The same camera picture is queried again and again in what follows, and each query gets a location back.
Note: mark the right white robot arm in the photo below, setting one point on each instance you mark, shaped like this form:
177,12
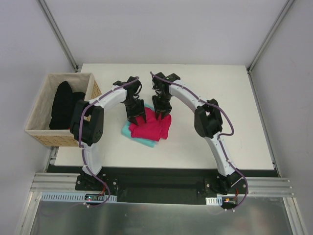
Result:
210,123

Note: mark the white cable duct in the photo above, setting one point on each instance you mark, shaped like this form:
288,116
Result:
214,201
77,197

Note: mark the teal t-shirt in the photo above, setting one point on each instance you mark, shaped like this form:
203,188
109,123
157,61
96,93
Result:
126,132

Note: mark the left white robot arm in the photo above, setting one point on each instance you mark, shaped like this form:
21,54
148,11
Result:
87,123

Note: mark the black garment in basket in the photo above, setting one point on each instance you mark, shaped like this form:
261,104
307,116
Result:
63,106

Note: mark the wicker laundry basket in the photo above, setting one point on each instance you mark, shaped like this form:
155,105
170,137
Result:
50,118

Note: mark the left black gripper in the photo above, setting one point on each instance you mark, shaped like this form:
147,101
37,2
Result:
136,111

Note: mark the left white cable duct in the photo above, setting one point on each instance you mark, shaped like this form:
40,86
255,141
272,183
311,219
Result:
77,197

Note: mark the right white cable duct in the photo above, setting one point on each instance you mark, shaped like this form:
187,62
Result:
214,201

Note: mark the right aluminium corner post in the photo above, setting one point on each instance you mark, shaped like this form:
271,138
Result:
271,33

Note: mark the pink t-shirt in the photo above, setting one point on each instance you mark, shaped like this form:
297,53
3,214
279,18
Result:
153,129

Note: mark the left aluminium corner post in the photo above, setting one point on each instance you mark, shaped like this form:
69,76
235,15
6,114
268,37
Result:
58,34

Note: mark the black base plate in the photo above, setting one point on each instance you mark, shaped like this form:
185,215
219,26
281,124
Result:
153,185

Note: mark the aluminium rail frame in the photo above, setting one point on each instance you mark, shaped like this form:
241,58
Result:
255,186

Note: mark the aluminium corner post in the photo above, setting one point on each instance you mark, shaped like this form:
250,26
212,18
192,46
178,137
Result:
58,34
271,33

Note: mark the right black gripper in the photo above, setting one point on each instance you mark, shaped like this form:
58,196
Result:
161,107

